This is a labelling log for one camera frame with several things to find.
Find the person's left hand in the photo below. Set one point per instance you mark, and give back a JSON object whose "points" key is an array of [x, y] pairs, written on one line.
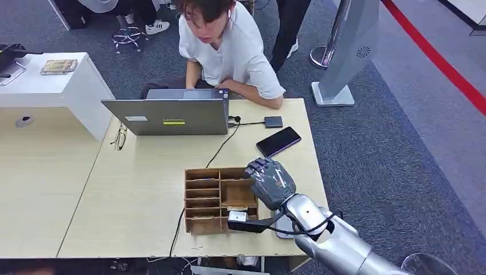
{"points": [[227, 85]]}

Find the wooden card box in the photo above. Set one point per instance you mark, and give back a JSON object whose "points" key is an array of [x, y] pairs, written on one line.
{"points": [[203, 201]]}

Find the black cabinet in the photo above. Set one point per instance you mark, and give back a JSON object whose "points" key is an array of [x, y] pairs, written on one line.
{"points": [[70, 13]]}

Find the red floor tape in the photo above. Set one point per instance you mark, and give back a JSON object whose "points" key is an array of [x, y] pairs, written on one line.
{"points": [[436, 59]]}

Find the dark grey usb hub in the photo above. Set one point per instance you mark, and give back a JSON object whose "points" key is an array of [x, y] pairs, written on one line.
{"points": [[273, 122]]}

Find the chrome stool base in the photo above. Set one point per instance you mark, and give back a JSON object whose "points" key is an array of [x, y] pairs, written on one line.
{"points": [[128, 37]]}

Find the black power strip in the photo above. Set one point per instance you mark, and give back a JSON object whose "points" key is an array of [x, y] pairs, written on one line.
{"points": [[119, 266]]}

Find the person in white sneakers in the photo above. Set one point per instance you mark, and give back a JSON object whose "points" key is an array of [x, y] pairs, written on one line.
{"points": [[152, 21]]}

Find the grey laptop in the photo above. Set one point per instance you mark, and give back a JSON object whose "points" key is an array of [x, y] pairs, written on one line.
{"points": [[171, 115]]}

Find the chrome stanchion post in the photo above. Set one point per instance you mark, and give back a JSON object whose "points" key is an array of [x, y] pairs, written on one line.
{"points": [[326, 49]]}

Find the clear flat tray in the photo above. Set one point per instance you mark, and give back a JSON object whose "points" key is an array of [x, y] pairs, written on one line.
{"points": [[13, 72]]}

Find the grey kiosk stand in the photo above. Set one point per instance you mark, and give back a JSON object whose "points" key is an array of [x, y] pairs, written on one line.
{"points": [[349, 53]]}

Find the black smartphone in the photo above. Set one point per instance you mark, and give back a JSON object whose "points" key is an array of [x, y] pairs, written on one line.
{"points": [[278, 141]]}

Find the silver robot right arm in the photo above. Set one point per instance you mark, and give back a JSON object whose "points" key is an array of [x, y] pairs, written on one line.
{"points": [[338, 246]]}

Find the standing person in dark trousers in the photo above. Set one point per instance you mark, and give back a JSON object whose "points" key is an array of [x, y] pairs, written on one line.
{"points": [[286, 34]]}

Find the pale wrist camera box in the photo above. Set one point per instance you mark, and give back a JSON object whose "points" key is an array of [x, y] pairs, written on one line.
{"points": [[238, 217]]}

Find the black device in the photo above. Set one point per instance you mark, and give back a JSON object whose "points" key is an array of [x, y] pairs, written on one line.
{"points": [[9, 55]]}

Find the person at desk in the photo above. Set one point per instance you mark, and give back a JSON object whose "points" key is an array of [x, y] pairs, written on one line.
{"points": [[227, 49]]}

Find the white cabinet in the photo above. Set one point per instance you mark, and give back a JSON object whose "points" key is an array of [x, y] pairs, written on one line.
{"points": [[64, 89]]}

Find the stack of printed cards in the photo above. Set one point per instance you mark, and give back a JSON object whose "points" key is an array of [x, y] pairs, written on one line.
{"points": [[59, 66]]}

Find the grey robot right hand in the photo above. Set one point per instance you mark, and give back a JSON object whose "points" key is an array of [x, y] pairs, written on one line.
{"points": [[273, 184]]}

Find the eyeglasses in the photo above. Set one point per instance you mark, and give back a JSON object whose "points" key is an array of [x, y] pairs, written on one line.
{"points": [[120, 137]]}

